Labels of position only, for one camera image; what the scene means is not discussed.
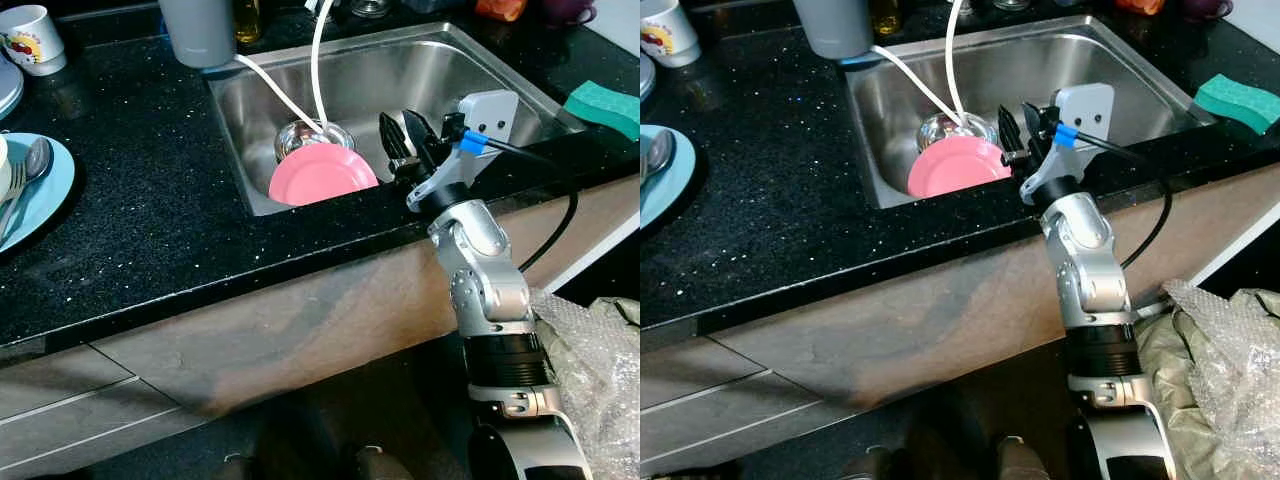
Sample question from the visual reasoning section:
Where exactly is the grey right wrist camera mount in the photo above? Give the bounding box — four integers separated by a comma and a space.
407, 90, 520, 211
1020, 83, 1116, 206

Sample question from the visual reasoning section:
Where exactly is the metal spoon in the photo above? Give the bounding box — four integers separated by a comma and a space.
0, 138, 53, 221
645, 130, 676, 179

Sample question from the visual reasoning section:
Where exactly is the metal fork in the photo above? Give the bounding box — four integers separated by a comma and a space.
0, 163, 28, 246

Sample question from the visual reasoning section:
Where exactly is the stainless steel sink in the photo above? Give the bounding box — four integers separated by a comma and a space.
845, 25, 1221, 209
207, 22, 588, 217

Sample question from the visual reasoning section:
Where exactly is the small steel bowl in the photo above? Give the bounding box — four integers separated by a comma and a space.
275, 120, 357, 164
917, 112, 999, 151

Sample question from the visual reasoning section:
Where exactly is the grey left robot foot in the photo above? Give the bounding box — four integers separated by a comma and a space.
840, 445, 901, 480
220, 452, 271, 480

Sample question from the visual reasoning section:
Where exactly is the light blue plate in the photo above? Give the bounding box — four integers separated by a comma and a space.
640, 125, 697, 229
0, 133, 76, 253

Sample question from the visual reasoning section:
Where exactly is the olive green bag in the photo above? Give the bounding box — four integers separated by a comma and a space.
1135, 290, 1246, 480
535, 295, 641, 480

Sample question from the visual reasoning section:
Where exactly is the black cable with blue tape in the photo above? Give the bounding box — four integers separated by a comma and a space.
1045, 108, 1173, 269
440, 113, 581, 273

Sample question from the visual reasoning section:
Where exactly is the grey robot foot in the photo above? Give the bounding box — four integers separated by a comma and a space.
355, 445, 411, 480
990, 435, 1051, 480
220, 452, 271, 480
840, 445, 901, 480

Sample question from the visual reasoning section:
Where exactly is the green sponge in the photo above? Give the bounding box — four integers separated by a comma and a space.
1193, 74, 1280, 136
562, 80, 641, 141

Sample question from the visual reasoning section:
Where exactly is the grey plastic cup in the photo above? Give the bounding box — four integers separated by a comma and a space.
158, 0, 239, 69
793, 0, 876, 59

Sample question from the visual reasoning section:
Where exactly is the pink plate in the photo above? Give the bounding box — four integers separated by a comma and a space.
907, 136, 1013, 198
268, 143, 380, 207

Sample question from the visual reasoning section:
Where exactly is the white mug with print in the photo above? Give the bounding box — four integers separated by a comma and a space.
0, 5, 68, 77
640, 0, 703, 69

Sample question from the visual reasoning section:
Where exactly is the brown cabinet front panel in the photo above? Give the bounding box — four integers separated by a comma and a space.
715, 160, 1280, 406
90, 175, 641, 416

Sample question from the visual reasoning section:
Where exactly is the grey right robot foot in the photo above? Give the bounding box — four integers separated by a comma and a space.
355, 445, 411, 480
990, 435, 1051, 480

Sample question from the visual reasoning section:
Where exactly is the white hose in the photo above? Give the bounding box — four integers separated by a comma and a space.
870, 44, 966, 126
945, 0, 973, 119
310, 0, 336, 129
233, 53, 326, 133

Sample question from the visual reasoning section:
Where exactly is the clear bubble wrap sheet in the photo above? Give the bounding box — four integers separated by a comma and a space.
530, 290, 641, 480
1165, 280, 1280, 480

